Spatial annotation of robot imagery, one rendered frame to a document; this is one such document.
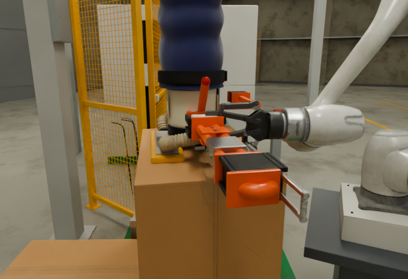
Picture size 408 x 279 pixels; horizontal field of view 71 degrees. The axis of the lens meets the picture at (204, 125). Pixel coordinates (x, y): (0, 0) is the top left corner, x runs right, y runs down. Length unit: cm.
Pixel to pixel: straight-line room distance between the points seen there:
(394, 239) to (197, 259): 66
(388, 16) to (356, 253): 73
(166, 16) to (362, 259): 97
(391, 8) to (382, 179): 55
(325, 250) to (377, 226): 19
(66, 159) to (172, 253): 154
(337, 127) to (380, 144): 40
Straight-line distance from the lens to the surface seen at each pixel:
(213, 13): 92
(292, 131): 75
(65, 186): 232
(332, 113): 78
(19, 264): 152
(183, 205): 76
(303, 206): 36
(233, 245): 85
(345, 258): 111
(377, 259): 114
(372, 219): 115
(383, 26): 98
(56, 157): 226
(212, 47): 91
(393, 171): 115
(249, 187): 38
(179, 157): 86
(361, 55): 97
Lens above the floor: 137
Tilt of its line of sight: 13 degrees down
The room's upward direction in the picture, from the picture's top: straight up
